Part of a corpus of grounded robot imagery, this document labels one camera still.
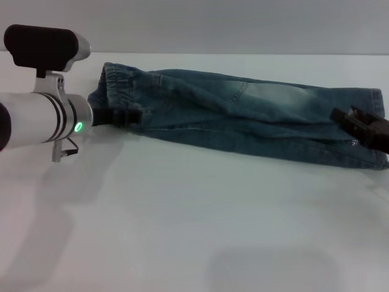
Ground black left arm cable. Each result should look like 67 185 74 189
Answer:
64 137 80 156

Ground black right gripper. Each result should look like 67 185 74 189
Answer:
330 105 389 155

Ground blue denim shorts with cartoon print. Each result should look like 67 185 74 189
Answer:
87 61 389 170

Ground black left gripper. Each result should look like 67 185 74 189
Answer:
90 108 144 128

